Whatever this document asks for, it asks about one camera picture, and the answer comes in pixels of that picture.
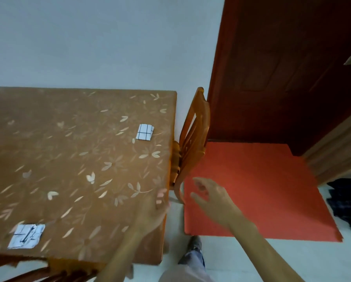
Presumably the wooden chair with slatted back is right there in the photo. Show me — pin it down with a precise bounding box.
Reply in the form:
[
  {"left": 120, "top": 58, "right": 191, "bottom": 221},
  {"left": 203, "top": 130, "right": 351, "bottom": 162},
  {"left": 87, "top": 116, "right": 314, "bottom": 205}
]
[
  {"left": 170, "top": 87, "right": 211, "bottom": 205},
  {"left": 2, "top": 265, "right": 135, "bottom": 282}
]

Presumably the dark red wooden door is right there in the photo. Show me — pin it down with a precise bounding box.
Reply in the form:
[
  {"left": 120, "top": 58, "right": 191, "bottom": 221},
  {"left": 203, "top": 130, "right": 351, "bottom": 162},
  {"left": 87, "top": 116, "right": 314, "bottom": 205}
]
[{"left": 206, "top": 0, "right": 351, "bottom": 157}]

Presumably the large folded white checked cloth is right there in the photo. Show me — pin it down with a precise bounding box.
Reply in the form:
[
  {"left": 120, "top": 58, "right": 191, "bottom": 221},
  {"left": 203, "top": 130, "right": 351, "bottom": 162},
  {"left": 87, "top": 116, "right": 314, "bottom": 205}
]
[{"left": 7, "top": 224, "right": 46, "bottom": 249}]

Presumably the wooden door frame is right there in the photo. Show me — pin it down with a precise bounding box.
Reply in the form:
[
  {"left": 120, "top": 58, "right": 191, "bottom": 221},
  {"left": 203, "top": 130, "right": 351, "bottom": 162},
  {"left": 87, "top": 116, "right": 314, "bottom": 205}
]
[{"left": 302, "top": 107, "right": 351, "bottom": 187}]

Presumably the wooden table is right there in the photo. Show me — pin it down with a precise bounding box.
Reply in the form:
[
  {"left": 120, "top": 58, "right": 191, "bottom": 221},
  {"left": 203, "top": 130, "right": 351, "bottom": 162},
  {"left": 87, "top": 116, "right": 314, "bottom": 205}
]
[{"left": 0, "top": 214, "right": 170, "bottom": 275}]

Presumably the small folded white checked cloth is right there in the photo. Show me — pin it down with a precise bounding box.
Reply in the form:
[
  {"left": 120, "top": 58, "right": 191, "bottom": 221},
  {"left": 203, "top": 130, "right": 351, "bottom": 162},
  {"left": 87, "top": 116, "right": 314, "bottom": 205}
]
[{"left": 136, "top": 124, "right": 155, "bottom": 141}]

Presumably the person's right forearm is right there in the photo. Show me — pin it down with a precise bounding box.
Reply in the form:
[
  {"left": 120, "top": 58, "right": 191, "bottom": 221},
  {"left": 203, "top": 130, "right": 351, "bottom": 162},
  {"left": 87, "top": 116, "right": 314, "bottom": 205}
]
[{"left": 227, "top": 221, "right": 305, "bottom": 282}]

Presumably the dark shoe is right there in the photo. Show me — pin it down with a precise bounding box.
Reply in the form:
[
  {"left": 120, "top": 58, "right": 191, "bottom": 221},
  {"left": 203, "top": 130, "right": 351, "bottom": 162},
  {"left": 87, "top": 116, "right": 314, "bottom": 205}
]
[{"left": 188, "top": 235, "right": 203, "bottom": 253}]

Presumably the red floor mat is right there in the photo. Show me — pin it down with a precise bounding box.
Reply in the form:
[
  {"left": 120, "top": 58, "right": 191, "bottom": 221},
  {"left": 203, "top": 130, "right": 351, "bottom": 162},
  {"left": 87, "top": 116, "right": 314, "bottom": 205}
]
[{"left": 183, "top": 141, "right": 344, "bottom": 243}]

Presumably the person's left hand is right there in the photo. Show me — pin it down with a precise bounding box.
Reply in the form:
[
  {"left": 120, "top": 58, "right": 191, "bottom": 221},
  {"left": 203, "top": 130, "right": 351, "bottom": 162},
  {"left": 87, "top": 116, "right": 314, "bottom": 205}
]
[{"left": 134, "top": 188, "right": 171, "bottom": 233}]

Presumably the person's right hand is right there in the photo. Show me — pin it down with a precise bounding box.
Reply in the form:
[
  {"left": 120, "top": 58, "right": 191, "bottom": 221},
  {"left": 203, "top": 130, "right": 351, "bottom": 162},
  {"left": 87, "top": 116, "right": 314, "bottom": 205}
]
[{"left": 190, "top": 177, "right": 247, "bottom": 231}]

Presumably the grey trouser leg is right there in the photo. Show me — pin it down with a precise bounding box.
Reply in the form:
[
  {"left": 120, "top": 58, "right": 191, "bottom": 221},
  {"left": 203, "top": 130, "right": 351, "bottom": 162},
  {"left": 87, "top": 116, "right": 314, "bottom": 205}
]
[{"left": 159, "top": 249, "right": 215, "bottom": 282}]

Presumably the brown floral tablecloth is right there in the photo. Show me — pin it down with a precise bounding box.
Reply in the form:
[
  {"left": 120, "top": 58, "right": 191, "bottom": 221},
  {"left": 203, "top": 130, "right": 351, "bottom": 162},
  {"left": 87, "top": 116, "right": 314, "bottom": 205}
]
[{"left": 0, "top": 86, "right": 178, "bottom": 265}]

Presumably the dark plaid cloth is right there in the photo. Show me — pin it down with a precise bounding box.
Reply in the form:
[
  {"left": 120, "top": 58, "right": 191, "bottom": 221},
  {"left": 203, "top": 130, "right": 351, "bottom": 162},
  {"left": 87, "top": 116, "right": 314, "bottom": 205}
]
[{"left": 327, "top": 178, "right": 351, "bottom": 234}]

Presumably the person's left forearm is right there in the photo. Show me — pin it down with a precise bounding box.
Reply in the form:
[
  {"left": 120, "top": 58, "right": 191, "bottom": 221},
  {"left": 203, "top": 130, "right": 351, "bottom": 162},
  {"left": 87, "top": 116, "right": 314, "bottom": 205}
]
[{"left": 96, "top": 227, "right": 153, "bottom": 282}]

